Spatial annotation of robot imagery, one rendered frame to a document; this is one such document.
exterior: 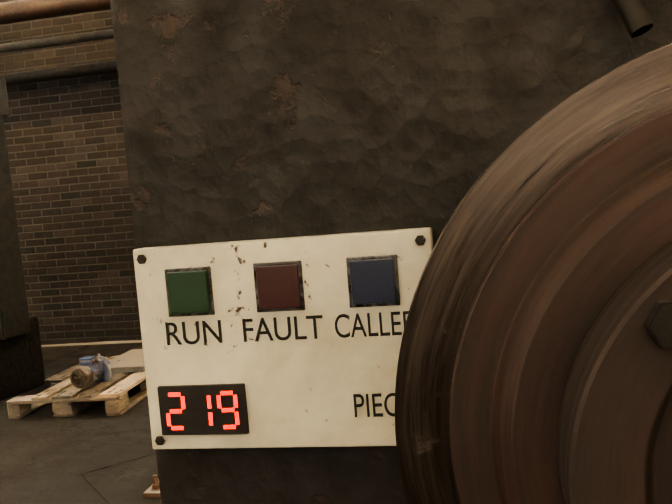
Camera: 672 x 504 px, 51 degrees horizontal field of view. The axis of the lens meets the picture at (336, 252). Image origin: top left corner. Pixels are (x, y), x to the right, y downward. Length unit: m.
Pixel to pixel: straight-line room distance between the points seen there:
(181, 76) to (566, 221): 0.37
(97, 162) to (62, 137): 0.45
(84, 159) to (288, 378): 7.00
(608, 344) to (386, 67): 0.32
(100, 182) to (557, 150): 7.11
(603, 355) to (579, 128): 0.14
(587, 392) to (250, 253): 0.32
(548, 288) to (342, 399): 0.25
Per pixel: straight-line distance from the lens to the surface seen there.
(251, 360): 0.61
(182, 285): 0.62
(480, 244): 0.44
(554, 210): 0.42
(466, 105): 0.59
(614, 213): 0.41
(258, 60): 0.62
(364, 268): 0.57
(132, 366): 5.36
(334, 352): 0.59
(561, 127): 0.44
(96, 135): 7.49
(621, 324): 0.37
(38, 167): 7.81
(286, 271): 0.59
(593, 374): 0.37
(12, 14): 7.23
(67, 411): 5.01
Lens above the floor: 1.27
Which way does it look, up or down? 4 degrees down
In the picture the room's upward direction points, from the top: 5 degrees counter-clockwise
